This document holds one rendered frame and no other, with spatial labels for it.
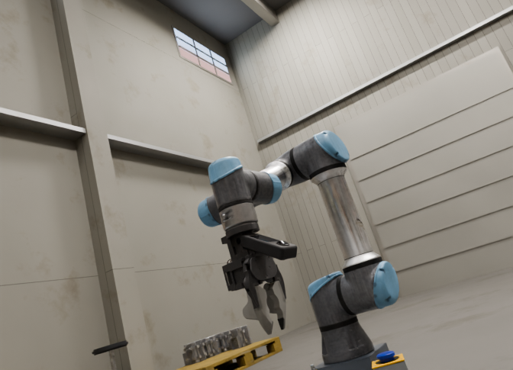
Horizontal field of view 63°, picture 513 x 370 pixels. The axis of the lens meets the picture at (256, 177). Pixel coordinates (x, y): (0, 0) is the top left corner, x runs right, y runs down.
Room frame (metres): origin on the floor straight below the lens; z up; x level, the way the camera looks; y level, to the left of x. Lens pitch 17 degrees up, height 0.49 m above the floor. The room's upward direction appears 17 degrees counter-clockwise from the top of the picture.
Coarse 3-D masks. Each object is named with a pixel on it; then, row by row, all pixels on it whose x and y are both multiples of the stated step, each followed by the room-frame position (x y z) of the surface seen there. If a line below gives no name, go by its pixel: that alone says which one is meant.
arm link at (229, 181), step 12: (228, 156) 0.84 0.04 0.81; (216, 168) 0.83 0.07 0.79; (228, 168) 0.83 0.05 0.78; (240, 168) 0.85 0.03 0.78; (216, 180) 0.83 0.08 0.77; (228, 180) 0.83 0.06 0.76; (240, 180) 0.84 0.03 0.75; (252, 180) 0.87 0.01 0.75; (216, 192) 0.84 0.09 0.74; (228, 192) 0.83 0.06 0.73; (240, 192) 0.83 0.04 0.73; (252, 192) 0.88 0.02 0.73; (228, 204) 0.83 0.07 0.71
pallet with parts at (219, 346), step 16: (224, 336) 5.35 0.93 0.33; (240, 336) 5.23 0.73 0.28; (192, 352) 4.93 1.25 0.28; (208, 352) 5.12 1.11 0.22; (224, 352) 5.19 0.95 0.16; (240, 352) 4.57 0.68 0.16; (272, 352) 5.06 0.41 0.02; (192, 368) 4.34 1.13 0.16; (208, 368) 4.13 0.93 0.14; (224, 368) 4.88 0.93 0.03; (240, 368) 4.51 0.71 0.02
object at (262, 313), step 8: (256, 288) 0.82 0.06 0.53; (248, 296) 0.85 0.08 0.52; (264, 296) 0.83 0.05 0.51; (248, 304) 0.85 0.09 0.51; (264, 304) 0.83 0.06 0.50; (248, 312) 0.85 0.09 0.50; (256, 312) 0.82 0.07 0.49; (264, 312) 0.82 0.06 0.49; (264, 320) 0.83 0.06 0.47; (264, 328) 0.83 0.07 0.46; (272, 328) 0.84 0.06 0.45
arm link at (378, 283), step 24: (312, 144) 1.19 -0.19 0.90; (336, 144) 1.19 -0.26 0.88; (312, 168) 1.21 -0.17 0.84; (336, 168) 1.19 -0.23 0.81; (336, 192) 1.20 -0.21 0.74; (336, 216) 1.21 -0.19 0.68; (360, 240) 1.21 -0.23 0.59; (360, 264) 1.19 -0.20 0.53; (384, 264) 1.19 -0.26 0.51; (360, 288) 1.20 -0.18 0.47; (384, 288) 1.17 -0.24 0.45; (360, 312) 1.26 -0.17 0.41
